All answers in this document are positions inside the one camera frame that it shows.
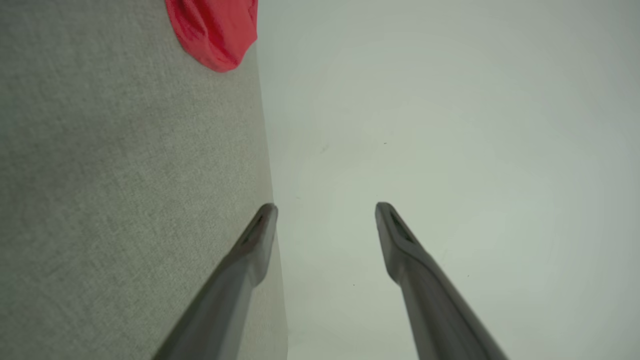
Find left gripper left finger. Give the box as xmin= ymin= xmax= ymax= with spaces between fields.
xmin=152 ymin=202 xmax=279 ymax=360

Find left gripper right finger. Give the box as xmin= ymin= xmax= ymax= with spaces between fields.
xmin=375 ymin=201 xmax=508 ymax=360

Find red shorts with white stripe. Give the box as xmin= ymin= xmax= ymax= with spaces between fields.
xmin=165 ymin=0 xmax=259 ymax=74

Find grey fabric sofa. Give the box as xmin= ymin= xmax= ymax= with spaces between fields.
xmin=0 ymin=0 xmax=289 ymax=360

